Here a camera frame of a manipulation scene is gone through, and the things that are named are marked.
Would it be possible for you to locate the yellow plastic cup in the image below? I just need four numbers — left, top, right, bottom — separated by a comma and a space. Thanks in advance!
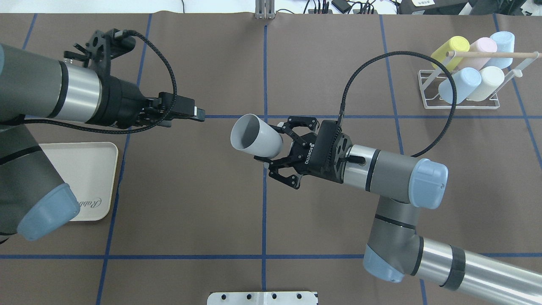
431, 36, 470, 73

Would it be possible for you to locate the pink plastic cup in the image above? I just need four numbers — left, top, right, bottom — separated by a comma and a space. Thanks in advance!
459, 37, 498, 72

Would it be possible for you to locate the light blue cup front row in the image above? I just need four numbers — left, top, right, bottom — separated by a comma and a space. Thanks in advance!
485, 31, 515, 69

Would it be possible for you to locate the cream white plastic cup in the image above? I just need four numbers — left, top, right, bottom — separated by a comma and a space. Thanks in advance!
467, 66, 505, 102

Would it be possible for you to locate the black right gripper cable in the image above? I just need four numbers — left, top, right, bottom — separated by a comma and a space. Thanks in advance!
338, 51, 458, 158

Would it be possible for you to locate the light blue cup row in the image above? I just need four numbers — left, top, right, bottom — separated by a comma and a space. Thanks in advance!
485, 31, 515, 69
438, 67, 481, 104

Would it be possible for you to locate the light blue cup back row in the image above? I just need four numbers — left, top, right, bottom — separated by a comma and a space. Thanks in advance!
438, 67, 481, 104

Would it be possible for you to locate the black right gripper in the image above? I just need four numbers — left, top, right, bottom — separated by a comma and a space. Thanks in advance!
253, 115, 353, 189

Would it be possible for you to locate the grey plastic cup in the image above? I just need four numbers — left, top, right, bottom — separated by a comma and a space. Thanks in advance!
230, 114, 283, 158

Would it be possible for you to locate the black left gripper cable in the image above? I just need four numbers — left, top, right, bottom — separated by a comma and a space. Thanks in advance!
23, 30, 178, 135

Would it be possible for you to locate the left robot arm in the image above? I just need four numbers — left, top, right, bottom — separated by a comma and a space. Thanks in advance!
1, 43, 205, 241

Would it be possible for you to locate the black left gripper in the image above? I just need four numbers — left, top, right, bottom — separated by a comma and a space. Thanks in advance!
97, 76, 206, 129

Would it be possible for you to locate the white wire dish rack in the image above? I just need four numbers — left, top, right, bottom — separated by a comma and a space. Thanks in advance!
418, 31, 541, 109

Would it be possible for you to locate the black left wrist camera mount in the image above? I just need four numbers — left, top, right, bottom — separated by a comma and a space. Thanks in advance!
64, 28, 136, 77

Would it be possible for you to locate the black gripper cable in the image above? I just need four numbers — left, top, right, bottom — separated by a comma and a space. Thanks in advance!
338, 51, 458, 158
23, 30, 178, 135

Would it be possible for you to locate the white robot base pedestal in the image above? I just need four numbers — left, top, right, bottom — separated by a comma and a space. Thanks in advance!
207, 291, 319, 305

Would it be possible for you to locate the white cup tray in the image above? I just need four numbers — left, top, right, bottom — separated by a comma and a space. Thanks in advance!
40, 141, 119, 222

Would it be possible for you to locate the aluminium frame post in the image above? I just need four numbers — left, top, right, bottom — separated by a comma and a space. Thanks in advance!
255, 0, 276, 20

